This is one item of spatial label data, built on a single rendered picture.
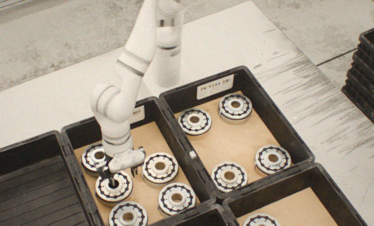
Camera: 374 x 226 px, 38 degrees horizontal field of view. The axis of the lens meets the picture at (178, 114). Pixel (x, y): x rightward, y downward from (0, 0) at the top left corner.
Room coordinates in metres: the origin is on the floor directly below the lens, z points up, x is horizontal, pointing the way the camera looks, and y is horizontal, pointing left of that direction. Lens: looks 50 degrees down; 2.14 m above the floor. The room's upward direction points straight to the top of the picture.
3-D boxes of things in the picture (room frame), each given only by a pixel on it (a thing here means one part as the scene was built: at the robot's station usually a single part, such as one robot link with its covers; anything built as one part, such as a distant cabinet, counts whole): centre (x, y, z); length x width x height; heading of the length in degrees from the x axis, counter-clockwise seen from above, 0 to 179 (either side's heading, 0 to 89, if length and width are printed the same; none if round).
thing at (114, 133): (0.82, 0.16, 1.15); 0.09 x 0.07 x 0.15; 52
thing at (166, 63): (1.28, 0.04, 0.87); 0.09 x 0.09 x 0.17; 23
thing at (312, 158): (0.96, -0.15, 0.92); 0.40 x 0.30 x 0.02; 25
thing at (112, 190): (0.81, 0.18, 0.86); 0.05 x 0.05 x 0.01
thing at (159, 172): (0.87, 0.05, 0.86); 0.05 x 0.05 x 0.01
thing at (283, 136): (0.96, -0.15, 0.87); 0.40 x 0.30 x 0.11; 25
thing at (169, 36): (1.28, 0.03, 1.03); 0.09 x 0.09 x 0.17; 9
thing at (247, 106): (1.09, -0.17, 0.86); 0.10 x 0.10 x 0.01
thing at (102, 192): (0.81, 0.18, 0.86); 0.10 x 0.10 x 0.01
